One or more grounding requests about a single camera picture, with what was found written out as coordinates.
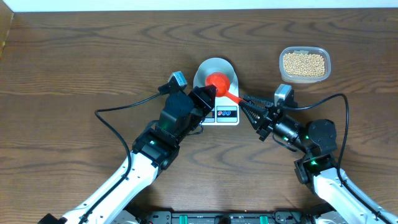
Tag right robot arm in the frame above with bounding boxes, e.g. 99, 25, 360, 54
239, 93, 397, 223

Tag red plastic measuring scoop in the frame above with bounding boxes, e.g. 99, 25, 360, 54
205, 72, 244, 104

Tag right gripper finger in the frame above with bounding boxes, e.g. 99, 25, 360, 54
243, 95, 274, 106
239, 101, 268, 130

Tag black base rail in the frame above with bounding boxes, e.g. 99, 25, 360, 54
140, 210, 314, 224

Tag white digital kitchen scale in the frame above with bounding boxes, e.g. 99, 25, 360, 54
192, 58, 240, 126

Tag soybeans in container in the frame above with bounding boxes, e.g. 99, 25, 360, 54
282, 53, 325, 77

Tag clear plastic container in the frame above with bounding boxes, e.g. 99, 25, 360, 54
279, 46, 331, 84

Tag black right camera cable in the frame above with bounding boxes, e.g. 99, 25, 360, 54
282, 93, 392, 218

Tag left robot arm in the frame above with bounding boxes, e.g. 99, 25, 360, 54
40, 85, 216, 224

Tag pale grey round bowl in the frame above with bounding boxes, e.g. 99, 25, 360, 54
193, 57, 238, 91

